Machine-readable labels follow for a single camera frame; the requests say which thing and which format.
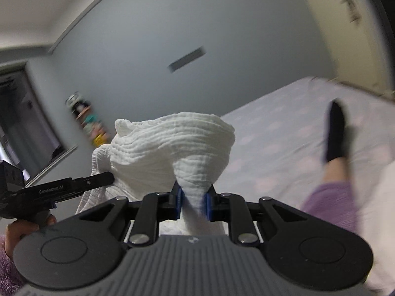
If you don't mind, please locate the metal door handle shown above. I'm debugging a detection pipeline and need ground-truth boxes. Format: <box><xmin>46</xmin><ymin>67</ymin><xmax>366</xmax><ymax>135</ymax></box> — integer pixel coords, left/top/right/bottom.
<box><xmin>335</xmin><ymin>0</ymin><xmax>362</xmax><ymax>24</ymax></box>

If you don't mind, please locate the person's left hand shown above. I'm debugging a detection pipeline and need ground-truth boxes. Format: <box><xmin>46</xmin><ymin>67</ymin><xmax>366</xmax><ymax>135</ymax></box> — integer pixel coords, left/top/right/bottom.
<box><xmin>6</xmin><ymin>214</ymin><xmax>58</xmax><ymax>253</ymax></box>

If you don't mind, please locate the person's left forearm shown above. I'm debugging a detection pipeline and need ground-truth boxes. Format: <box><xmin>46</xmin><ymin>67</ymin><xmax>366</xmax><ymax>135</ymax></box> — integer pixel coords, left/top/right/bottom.
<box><xmin>0</xmin><ymin>234</ymin><xmax>26</xmax><ymax>291</ymax></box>

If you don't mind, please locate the cream door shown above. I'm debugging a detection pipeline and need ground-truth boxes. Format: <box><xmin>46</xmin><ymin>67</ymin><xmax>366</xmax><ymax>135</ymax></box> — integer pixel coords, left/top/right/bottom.
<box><xmin>290</xmin><ymin>0</ymin><xmax>395</xmax><ymax>99</ymax></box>

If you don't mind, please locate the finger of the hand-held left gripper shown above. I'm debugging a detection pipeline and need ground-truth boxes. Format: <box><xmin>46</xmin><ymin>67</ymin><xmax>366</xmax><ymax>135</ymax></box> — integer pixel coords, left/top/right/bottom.
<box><xmin>72</xmin><ymin>171</ymin><xmax>115</xmax><ymax>193</ymax></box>

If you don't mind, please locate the clear tube of plush toys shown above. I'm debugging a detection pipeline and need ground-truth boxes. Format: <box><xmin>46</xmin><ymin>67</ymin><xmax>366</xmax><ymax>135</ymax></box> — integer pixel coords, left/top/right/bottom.
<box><xmin>72</xmin><ymin>105</ymin><xmax>111</xmax><ymax>148</ymax></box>

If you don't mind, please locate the person's leg in purple pants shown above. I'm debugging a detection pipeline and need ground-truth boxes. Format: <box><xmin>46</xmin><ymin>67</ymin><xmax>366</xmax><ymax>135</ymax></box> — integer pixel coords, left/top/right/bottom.
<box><xmin>301</xmin><ymin>156</ymin><xmax>368</xmax><ymax>233</ymax></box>

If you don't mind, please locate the grey wall plate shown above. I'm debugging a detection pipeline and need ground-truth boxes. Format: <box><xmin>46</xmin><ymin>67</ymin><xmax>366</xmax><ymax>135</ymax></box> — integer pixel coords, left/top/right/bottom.
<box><xmin>167</xmin><ymin>46</ymin><xmax>206</xmax><ymax>74</ymax></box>

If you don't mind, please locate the black sock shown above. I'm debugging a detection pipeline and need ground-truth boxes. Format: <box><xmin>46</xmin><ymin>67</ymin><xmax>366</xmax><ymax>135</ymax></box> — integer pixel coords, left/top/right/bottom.
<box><xmin>322</xmin><ymin>99</ymin><xmax>353</xmax><ymax>163</ymax></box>

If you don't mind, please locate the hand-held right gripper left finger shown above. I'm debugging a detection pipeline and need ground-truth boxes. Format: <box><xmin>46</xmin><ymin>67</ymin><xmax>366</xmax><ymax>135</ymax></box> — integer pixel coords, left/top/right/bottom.
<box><xmin>77</xmin><ymin>182</ymin><xmax>186</xmax><ymax>247</ymax></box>

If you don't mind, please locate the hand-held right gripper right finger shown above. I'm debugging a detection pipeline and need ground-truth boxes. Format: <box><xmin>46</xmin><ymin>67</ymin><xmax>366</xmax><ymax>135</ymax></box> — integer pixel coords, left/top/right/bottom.
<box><xmin>204</xmin><ymin>184</ymin><xmax>304</xmax><ymax>246</ymax></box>

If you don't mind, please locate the white crinkled garment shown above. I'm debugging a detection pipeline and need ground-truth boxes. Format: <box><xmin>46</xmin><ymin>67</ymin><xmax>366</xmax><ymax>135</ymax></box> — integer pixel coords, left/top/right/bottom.
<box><xmin>76</xmin><ymin>111</ymin><xmax>235</xmax><ymax>238</ymax></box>

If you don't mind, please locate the bed with pink dotted sheet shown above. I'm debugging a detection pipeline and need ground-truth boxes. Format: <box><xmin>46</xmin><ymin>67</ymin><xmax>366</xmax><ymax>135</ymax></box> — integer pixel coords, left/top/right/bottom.
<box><xmin>216</xmin><ymin>75</ymin><xmax>395</xmax><ymax>232</ymax></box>

